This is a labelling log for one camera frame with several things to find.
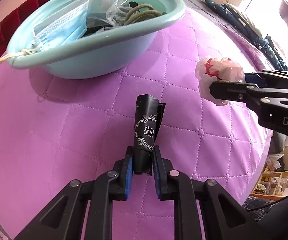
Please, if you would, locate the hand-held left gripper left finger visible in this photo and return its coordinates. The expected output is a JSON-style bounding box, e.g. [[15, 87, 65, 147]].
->
[[14, 146, 134, 240]]

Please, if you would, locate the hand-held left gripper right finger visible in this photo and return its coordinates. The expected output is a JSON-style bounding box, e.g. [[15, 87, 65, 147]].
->
[[152, 146, 269, 240]]

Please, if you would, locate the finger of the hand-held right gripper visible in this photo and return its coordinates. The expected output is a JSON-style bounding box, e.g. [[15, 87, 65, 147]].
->
[[209, 79, 288, 113], [244, 69, 288, 91]]

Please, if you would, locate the white red plastic bag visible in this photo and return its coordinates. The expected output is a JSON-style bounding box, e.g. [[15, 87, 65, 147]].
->
[[195, 55, 245, 106]]

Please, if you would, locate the black ornate print packet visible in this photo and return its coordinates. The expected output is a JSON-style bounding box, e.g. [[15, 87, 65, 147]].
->
[[133, 94, 166, 175]]

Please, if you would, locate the brown cord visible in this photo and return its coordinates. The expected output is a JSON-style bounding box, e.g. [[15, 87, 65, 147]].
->
[[123, 3, 163, 26]]

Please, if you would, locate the teal plastic basin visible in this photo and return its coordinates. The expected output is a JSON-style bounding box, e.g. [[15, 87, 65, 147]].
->
[[7, 0, 186, 80]]

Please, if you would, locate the blue face mask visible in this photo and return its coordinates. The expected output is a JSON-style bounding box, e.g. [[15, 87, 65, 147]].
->
[[25, 0, 89, 53]]

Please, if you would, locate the beige string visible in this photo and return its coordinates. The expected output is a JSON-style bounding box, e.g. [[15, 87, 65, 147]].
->
[[0, 48, 38, 65]]

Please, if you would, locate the wooden shelf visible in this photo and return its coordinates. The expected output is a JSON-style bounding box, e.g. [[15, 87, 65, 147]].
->
[[250, 165, 288, 198]]

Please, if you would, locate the blue star print cloth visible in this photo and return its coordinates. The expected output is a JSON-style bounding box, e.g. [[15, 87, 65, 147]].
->
[[204, 0, 288, 72]]

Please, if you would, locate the dark grey checked quilt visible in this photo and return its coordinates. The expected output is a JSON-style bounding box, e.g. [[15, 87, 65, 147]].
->
[[171, 0, 232, 28]]

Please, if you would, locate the black glove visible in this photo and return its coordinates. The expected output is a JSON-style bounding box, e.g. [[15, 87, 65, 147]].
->
[[84, 1, 141, 37]]

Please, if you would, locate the red tufted sofa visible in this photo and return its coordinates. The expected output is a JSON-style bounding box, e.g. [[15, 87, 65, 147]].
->
[[0, 0, 89, 53]]

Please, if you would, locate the black cable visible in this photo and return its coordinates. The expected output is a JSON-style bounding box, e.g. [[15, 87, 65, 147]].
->
[[244, 192, 288, 212]]

